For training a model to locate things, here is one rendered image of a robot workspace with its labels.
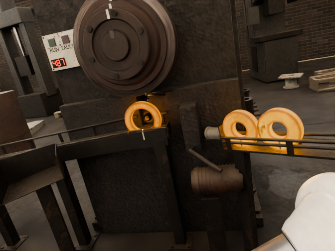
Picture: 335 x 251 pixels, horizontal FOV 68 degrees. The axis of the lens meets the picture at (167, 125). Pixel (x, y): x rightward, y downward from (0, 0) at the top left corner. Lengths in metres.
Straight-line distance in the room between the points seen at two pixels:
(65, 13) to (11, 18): 5.34
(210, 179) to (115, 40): 0.70
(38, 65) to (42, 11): 5.04
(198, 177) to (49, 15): 1.09
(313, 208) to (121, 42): 0.87
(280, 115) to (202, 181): 0.43
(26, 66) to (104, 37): 5.73
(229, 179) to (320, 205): 0.67
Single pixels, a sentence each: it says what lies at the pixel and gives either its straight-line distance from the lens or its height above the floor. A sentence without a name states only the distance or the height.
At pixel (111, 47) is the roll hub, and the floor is 1.11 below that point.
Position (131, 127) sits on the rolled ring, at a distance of 1.27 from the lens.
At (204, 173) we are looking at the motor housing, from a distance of 1.12.
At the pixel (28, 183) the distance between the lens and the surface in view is 1.36.
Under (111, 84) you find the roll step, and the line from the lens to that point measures 1.19.
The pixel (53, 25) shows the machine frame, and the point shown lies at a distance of 1.49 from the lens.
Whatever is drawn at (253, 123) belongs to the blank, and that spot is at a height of 0.74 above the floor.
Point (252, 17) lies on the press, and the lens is 5.18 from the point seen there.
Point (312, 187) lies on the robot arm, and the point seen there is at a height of 0.80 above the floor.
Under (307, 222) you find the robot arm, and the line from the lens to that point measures 0.46.
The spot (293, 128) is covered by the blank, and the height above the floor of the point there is 0.74.
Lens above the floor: 1.08
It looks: 18 degrees down
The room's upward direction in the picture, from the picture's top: 11 degrees counter-clockwise
